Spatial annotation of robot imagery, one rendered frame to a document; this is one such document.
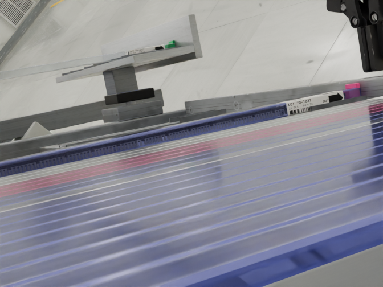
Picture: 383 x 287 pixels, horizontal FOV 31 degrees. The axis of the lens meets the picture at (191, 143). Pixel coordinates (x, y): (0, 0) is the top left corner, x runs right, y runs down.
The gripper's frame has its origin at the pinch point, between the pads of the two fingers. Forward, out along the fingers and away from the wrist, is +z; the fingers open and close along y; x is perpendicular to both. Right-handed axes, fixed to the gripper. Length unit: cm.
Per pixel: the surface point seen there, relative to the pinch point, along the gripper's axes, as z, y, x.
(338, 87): 2.9, 1.9, 3.6
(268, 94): 2.8, 12.3, 3.6
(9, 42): -81, 769, -190
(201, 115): 4.1, 20.7, 6.8
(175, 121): 4.2, 23.0, 8.9
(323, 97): 3.2, -0.8, 7.8
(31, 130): 3, 57, 15
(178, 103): 9, 218, -99
